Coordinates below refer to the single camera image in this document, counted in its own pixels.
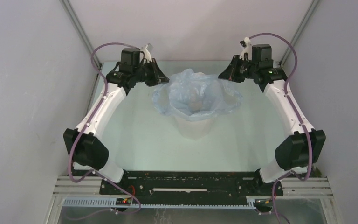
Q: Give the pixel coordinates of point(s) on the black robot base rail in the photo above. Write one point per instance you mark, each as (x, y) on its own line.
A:
(197, 188)

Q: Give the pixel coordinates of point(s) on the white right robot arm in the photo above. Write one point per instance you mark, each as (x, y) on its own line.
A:
(303, 142)

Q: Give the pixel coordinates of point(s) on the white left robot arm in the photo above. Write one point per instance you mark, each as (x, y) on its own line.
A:
(85, 148)

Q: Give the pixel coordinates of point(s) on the right aluminium frame post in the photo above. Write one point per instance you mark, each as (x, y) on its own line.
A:
(329, 210)

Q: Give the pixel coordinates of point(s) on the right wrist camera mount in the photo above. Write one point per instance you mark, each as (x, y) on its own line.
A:
(246, 53)

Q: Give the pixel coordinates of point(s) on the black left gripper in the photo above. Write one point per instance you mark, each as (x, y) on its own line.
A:
(158, 77)

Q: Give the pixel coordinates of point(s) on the light blue plastic trash bag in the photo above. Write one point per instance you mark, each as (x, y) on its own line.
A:
(195, 96)

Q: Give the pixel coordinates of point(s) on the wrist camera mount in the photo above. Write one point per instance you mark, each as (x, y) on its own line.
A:
(246, 53)
(146, 50)

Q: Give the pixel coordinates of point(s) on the aluminium frame post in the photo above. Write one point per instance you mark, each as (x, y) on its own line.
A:
(329, 210)
(55, 205)

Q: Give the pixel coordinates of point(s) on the left aluminium frame post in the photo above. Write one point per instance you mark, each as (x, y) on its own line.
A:
(55, 205)

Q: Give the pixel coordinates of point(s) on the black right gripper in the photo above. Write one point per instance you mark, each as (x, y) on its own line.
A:
(231, 74)

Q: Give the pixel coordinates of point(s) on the white octagonal trash bin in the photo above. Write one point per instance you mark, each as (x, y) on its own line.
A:
(194, 130)

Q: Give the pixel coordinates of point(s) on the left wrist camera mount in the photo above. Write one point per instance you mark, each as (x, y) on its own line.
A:
(146, 50)

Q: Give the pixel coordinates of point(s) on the white slotted cable duct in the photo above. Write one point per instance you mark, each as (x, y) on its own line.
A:
(113, 202)

